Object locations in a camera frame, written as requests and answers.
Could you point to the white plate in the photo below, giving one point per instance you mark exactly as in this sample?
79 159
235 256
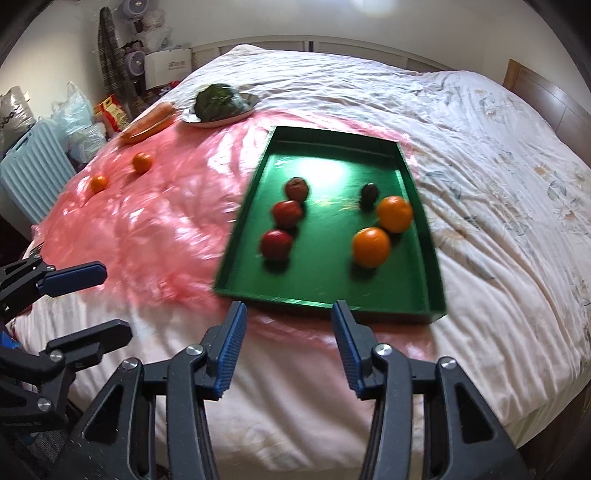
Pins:
217 122

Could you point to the pink plastic sheet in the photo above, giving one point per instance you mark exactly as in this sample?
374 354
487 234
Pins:
152 230

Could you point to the small orange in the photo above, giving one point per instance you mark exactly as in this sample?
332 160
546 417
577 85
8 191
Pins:
98 183
395 213
142 162

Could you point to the yellow red rice bag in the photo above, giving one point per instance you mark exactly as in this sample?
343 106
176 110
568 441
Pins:
113 115

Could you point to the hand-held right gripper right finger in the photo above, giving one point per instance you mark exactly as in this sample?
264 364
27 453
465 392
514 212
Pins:
348 353

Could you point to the checked scarf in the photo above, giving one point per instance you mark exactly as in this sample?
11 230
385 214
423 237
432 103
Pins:
108 55

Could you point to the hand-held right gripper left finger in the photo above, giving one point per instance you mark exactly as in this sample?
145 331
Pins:
231 353

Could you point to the orange rimmed plate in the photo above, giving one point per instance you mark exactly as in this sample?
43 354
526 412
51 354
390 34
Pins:
159 131

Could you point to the wooden headboard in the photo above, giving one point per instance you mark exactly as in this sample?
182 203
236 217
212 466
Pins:
549 101

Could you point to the dark plum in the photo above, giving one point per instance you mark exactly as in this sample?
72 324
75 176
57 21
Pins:
370 194

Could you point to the white cardboard box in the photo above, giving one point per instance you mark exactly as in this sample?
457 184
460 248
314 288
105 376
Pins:
168 65

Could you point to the carrot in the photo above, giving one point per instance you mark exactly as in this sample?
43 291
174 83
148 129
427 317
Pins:
147 121

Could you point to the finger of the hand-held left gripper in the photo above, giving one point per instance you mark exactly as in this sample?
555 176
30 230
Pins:
90 338
69 278

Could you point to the dark leafy greens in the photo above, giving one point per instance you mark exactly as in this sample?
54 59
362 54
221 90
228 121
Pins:
217 101

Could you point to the grey printed bag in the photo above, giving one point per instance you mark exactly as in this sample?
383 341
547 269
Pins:
14 115

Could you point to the small purple fan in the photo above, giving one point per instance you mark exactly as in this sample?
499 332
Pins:
134 61
134 9

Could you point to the stuffed clear plastic bag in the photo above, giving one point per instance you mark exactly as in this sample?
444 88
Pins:
157 27

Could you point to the green tray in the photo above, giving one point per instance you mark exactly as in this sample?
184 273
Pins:
323 263

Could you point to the large orange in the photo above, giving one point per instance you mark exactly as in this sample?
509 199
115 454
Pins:
371 247

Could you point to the light blue suitcase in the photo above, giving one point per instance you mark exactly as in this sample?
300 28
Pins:
32 170

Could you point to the red apple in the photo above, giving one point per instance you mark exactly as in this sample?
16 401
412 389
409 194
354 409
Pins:
287 213
296 189
276 244

